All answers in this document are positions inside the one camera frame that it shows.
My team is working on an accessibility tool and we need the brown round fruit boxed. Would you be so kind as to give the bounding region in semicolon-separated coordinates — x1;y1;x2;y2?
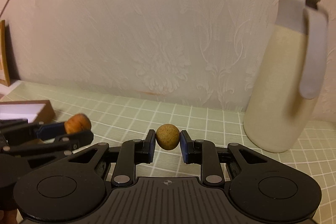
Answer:
64;113;92;134

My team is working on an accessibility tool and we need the speckled yellow round fruit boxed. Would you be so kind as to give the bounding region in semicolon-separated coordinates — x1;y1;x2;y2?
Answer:
155;124;180;151

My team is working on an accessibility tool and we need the white shallow cardboard tray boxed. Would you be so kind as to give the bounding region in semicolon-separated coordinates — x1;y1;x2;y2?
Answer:
1;100;55;123

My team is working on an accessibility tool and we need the green checked table mat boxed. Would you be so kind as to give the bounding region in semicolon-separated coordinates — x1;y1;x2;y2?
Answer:
1;82;335;223

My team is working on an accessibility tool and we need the wooden framed calligraphy picture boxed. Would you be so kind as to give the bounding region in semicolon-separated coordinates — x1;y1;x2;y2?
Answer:
0;20;11;87

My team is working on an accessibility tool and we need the cream thermos jug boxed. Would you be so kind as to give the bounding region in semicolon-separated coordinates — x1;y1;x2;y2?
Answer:
243;0;329;153

